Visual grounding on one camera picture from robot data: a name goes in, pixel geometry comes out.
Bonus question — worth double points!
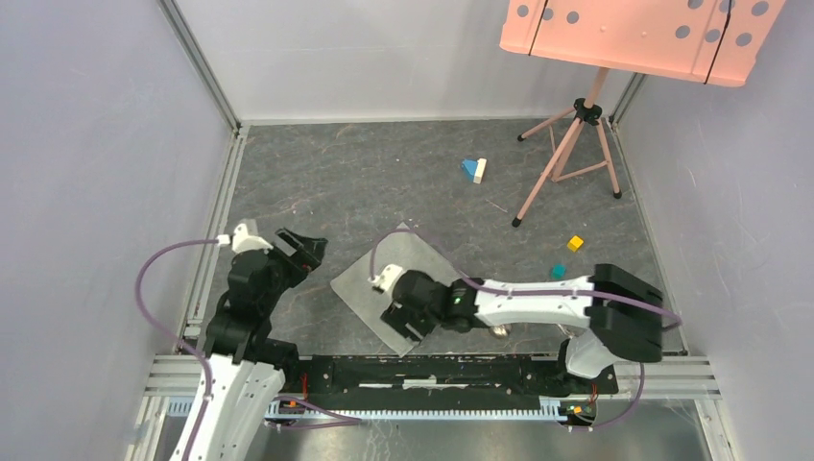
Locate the blue and white block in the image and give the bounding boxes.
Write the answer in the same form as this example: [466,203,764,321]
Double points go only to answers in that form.
[461,158,488,184]

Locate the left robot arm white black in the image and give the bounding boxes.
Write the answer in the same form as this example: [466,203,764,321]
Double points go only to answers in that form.
[171,224,328,460]

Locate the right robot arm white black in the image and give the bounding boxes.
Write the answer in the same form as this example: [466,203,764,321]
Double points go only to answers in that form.
[371,263,668,392]

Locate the grey cloth napkin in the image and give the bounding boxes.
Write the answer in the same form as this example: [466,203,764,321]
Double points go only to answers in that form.
[330,222,460,356]

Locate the pink music stand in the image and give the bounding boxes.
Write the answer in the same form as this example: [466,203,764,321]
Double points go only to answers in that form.
[499,0,785,227]

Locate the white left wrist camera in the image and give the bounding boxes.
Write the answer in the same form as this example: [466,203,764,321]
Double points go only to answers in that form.
[216,219,275,255]

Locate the teal cube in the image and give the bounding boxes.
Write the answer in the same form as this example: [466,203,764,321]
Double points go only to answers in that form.
[550,264,566,279]

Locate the yellow cube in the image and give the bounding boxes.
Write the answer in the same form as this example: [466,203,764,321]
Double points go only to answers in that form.
[566,235,585,253]

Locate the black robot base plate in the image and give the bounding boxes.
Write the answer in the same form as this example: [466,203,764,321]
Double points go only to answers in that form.
[281,353,619,411]

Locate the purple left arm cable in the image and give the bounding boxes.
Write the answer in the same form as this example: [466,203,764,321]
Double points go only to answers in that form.
[134,238,364,461]

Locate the silver fork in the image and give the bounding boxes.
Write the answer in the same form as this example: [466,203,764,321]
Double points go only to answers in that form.
[556,324,573,338]

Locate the silver spoon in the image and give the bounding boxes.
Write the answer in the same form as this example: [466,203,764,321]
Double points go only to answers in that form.
[490,325,513,339]

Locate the white slotted cable duct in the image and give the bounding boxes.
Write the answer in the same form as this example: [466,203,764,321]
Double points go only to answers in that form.
[264,400,567,423]

